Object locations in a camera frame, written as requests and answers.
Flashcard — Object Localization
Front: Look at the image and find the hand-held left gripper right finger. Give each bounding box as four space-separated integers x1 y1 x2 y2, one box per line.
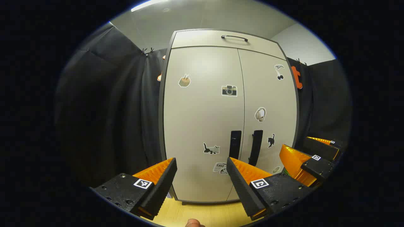
226 157 316 221

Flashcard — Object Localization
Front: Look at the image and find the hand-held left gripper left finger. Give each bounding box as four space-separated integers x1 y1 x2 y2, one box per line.
90 157 178 220

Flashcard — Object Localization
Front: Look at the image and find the black door handle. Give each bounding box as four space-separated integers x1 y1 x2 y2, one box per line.
248 130 263 166
229 131 242 160

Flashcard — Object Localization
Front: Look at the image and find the beige double-door shoe cabinet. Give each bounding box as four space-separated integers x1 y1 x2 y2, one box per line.
158 28 300 205

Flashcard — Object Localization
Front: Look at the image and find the shoe cabinet door camera sticker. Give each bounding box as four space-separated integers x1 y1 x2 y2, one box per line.
163 46 246 202

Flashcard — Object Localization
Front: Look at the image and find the shoe cabinet door headphone sticker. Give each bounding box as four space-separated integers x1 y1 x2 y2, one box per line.
227 49 299 202

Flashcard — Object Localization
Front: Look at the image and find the beige cabinet drawer front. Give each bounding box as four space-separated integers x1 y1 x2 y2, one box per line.
171 30 286 60

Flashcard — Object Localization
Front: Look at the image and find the black backdrop cloth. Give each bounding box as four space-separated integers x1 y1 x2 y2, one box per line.
55 22 352 189

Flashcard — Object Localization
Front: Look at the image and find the ceiling light strip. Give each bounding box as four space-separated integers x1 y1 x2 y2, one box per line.
131 0 168 12

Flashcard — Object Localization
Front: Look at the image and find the black drawer handle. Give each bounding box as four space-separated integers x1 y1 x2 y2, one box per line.
221 35 248 42

